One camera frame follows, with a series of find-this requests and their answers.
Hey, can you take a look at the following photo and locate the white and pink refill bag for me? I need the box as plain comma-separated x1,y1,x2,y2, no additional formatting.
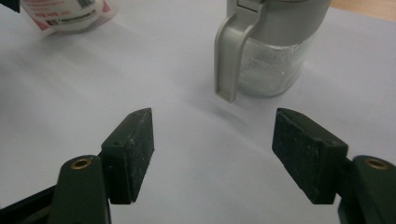
20,0,120,35

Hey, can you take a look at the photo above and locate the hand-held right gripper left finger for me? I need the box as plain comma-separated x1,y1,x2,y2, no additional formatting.
101,107,155,205

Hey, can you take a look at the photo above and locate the glass jar with grey lid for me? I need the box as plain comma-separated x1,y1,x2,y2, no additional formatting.
214,0,332,104

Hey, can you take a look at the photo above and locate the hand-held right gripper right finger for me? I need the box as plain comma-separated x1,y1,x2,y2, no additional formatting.
271,107,349,205

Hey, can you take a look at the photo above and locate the wooden table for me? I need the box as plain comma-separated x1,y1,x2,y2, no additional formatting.
330,0,396,22

